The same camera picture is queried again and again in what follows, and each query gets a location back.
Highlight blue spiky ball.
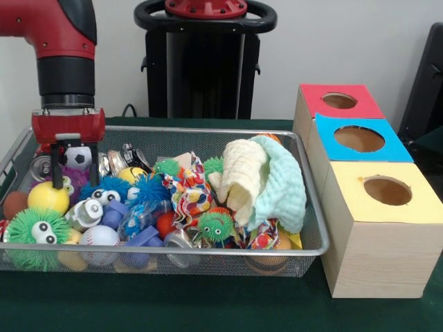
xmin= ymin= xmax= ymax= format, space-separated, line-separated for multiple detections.
xmin=79 ymin=176 xmax=133 ymax=208

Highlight colourful patterned cloth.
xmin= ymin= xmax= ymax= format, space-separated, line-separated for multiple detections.
xmin=161 ymin=151 xmax=214 ymax=230

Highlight cream waffle cloth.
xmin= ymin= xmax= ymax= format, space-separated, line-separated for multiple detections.
xmin=208 ymin=139 xmax=271 ymax=225

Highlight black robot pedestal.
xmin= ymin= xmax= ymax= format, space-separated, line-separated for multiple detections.
xmin=134 ymin=0 xmax=278 ymax=120

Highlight mint waffle cloth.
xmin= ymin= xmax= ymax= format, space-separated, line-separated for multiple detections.
xmin=247 ymin=136 xmax=307 ymax=234

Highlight spiky multicolour caterpillar toy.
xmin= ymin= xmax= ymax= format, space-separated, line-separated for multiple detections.
xmin=197 ymin=211 xmax=236 ymax=243

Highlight shallow wire mesh bin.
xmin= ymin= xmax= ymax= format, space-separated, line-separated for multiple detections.
xmin=0 ymin=123 xmax=332 ymax=277

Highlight wooden box with three holes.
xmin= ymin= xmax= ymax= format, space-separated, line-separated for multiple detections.
xmin=292 ymin=82 xmax=443 ymax=299

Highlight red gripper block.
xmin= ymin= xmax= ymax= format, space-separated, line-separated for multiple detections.
xmin=31 ymin=108 xmax=107 ymax=190

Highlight small soccer ball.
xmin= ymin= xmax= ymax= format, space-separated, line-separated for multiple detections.
xmin=63 ymin=146 xmax=93 ymax=170

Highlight purple spiky googly-eyed toy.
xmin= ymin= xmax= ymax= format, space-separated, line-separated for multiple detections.
xmin=41 ymin=165 xmax=91 ymax=205

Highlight green spiky googly-eyed ball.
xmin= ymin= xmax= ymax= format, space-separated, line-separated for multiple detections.
xmin=6 ymin=207 xmax=73 ymax=270

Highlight white baseball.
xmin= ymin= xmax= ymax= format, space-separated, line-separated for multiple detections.
xmin=78 ymin=225 xmax=121 ymax=266

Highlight yellow ball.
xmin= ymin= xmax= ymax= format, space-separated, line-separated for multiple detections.
xmin=27 ymin=181 xmax=70 ymax=216

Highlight dark green table cloth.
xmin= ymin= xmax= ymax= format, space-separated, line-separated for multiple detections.
xmin=0 ymin=116 xmax=443 ymax=332
xmin=413 ymin=126 xmax=443 ymax=149

